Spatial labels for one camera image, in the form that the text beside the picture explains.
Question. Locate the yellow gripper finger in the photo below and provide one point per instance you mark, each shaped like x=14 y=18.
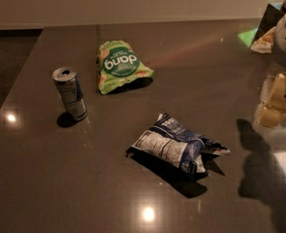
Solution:
x=272 y=108

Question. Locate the silver blue redbull can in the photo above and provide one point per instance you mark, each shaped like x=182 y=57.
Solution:
x=67 y=84

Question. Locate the snack bag at table edge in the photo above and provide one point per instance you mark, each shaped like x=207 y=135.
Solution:
x=265 y=43

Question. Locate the dark box in background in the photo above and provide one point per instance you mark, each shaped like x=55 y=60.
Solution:
x=272 y=15

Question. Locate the blue white chip bag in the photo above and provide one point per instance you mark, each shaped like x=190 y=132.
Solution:
x=168 y=140

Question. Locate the green dang snack bag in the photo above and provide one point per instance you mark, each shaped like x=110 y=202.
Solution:
x=119 y=65

